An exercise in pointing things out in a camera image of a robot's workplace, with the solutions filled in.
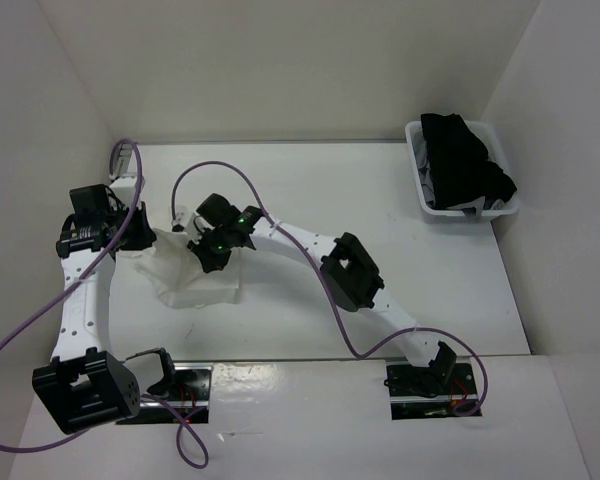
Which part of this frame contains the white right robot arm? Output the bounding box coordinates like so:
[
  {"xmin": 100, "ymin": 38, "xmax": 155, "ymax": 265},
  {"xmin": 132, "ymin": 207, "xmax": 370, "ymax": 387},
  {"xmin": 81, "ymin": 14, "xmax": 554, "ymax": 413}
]
[{"xmin": 186, "ymin": 194, "xmax": 457, "ymax": 398}]

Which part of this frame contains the grey skirt in basket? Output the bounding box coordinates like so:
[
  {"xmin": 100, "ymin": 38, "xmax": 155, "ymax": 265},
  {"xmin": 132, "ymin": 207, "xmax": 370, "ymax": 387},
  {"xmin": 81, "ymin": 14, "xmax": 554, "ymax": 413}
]
[{"xmin": 414, "ymin": 140, "xmax": 435, "ymax": 208}]

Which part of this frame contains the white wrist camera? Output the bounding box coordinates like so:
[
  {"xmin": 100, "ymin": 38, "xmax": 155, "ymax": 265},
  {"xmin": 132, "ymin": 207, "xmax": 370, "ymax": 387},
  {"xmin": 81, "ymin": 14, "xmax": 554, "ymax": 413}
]
[
  {"xmin": 171, "ymin": 205, "xmax": 205, "ymax": 243},
  {"xmin": 109, "ymin": 172, "xmax": 144, "ymax": 206}
]

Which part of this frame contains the white pleated skirt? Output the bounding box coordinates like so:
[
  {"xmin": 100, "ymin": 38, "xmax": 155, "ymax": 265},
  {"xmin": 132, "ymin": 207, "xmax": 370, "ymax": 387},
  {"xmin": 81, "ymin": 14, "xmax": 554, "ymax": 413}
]
[{"xmin": 117, "ymin": 229, "xmax": 242, "ymax": 309}]

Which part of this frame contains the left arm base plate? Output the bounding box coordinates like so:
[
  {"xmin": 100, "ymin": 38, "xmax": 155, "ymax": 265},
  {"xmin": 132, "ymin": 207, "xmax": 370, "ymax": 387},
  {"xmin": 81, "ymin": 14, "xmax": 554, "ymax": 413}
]
[{"xmin": 117, "ymin": 362, "xmax": 213, "ymax": 426}]

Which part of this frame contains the white perforated plastic basket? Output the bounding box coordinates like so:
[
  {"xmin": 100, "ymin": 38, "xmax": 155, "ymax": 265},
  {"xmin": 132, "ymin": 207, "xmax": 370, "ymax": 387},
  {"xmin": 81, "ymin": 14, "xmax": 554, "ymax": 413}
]
[{"xmin": 405, "ymin": 120, "xmax": 521, "ymax": 223}]

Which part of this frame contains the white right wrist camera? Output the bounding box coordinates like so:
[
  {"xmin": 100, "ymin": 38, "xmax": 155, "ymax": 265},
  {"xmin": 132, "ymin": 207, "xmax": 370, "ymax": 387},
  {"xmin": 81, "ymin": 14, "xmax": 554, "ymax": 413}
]
[{"xmin": 171, "ymin": 205, "xmax": 205, "ymax": 243}]

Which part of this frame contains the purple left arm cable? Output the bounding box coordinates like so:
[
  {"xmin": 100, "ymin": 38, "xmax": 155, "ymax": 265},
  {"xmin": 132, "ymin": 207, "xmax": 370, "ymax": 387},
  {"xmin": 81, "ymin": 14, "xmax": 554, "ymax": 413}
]
[{"xmin": 0, "ymin": 138, "xmax": 210, "ymax": 469}]

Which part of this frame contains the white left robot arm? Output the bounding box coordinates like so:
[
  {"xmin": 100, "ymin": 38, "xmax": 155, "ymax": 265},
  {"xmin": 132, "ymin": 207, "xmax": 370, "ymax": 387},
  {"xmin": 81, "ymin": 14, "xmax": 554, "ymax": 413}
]
[{"xmin": 32, "ymin": 178, "xmax": 179, "ymax": 435}]

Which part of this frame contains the black skirt in basket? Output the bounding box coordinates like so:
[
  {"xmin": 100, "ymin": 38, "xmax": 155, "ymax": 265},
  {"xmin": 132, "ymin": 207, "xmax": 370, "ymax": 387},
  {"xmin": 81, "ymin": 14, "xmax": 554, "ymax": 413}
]
[{"xmin": 421, "ymin": 113, "xmax": 517, "ymax": 210}]

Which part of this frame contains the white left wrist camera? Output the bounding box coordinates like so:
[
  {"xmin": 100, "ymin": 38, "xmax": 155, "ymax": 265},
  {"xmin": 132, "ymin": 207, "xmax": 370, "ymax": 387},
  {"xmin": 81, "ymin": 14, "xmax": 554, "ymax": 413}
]
[{"xmin": 109, "ymin": 172, "xmax": 144, "ymax": 206}]

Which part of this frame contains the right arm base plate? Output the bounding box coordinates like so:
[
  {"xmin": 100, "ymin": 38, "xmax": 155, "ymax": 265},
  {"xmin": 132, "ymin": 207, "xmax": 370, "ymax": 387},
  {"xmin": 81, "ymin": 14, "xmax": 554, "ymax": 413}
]
[{"xmin": 384, "ymin": 360, "xmax": 479, "ymax": 421}]

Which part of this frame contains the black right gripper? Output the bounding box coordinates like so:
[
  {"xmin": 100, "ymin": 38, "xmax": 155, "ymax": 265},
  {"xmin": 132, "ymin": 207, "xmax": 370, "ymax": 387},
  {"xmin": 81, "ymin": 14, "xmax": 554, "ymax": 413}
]
[{"xmin": 189, "ymin": 226, "xmax": 234, "ymax": 273}]

